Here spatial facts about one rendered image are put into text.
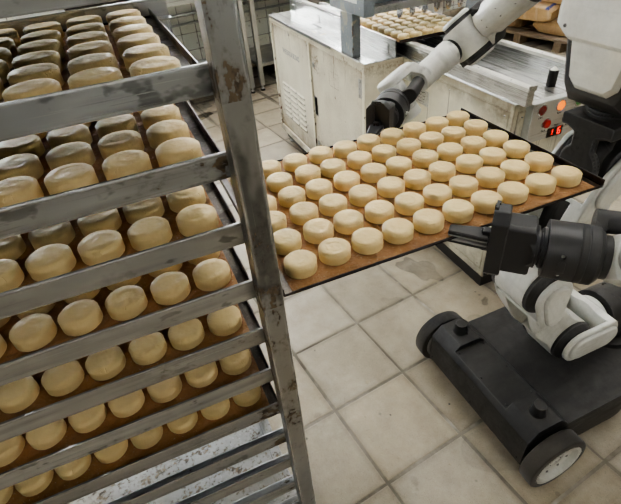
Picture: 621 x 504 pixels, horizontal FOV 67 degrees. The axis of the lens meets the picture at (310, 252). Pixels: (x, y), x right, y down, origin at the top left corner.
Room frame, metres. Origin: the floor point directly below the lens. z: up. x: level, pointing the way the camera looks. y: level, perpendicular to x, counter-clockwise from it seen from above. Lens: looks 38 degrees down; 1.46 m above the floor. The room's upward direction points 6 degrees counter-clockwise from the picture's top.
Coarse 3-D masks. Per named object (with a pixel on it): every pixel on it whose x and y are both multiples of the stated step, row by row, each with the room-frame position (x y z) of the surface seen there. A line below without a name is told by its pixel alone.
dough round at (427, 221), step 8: (416, 216) 0.62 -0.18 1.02; (424, 216) 0.62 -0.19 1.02; (432, 216) 0.61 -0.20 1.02; (440, 216) 0.61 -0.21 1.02; (416, 224) 0.60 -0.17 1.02; (424, 224) 0.60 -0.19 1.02; (432, 224) 0.59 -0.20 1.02; (440, 224) 0.59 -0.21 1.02; (424, 232) 0.59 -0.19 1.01; (432, 232) 0.59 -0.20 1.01
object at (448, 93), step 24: (504, 72) 1.77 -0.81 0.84; (528, 72) 1.74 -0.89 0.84; (552, 72) 1.58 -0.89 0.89; (432, 96) 1.88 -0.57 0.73; (456, 96) 1.74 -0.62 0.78; (480, 96) 1.62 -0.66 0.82; (504, 120) 1.49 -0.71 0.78; (552, 144) 1.52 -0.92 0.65; (456, 264) 1.65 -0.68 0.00; (480, 264) 1.47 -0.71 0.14
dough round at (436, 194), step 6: (426, 186) 0.71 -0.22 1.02; (432, 186) 0.70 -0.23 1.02; (438, 186) 0.70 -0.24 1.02; (444, 186) 0.70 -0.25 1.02; (426, 192) 0.69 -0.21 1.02; (432, 192) 0.69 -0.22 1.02; (438, 192) 0.68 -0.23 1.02; (444, 192) 0.68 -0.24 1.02; (450, 192) 0.68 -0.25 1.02; (426, 198) 0.68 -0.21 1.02; (432, 198) 0.67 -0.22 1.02; (438, 198) 0.67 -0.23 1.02; (444, 198) 0.67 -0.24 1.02; (450, 198) 0.68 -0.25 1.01; (432, 204) 0.67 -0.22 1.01; (438, 204) 0.67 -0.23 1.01
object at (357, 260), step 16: (400, 176) 0.79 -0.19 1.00; (272, 192) 0.78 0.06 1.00; (336, 192) 0.75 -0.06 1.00; (416, 192) 0.72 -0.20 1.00; (560, 192) 0.67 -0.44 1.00; (576, 192) 0.67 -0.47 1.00; (288, 208) 0.71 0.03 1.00; (352, 208) 0.69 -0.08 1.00; (432, 208) 0.67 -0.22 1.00; (528, 208) 0.64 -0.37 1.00; (288, 224) 0.66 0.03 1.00; (368, 224) 0.64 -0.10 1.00; (448, 224) 0.61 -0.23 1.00; (464, 224) 0.61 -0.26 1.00; (480, 224) 0.61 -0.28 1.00; (304, 240) 0.61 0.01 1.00; (384, 240) 0.59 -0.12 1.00; (416, 240) 0.58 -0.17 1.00; (432, 240) 0.58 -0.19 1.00; (352, 256) 0.56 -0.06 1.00; (368, 256) 0.55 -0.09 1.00; (384, 256) 0.55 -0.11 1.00; (320, 272) 0.53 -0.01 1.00; (336, 272) 0.52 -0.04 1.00
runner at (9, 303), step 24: (192, 240) 0.43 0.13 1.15; (216, 240) 0.44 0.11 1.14; (240, 240) 0.45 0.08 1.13; (96, 264) 0.40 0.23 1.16; (120, 264) 0.40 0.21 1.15; (144, 264) 0.41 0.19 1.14; (168, 264) 0.42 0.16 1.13; (24, 288) 0.37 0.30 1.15; (48, 288) 0.38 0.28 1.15; (72, 288) 0.39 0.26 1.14; (96, 288) 0.39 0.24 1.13; (0, 312) 0.36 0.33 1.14
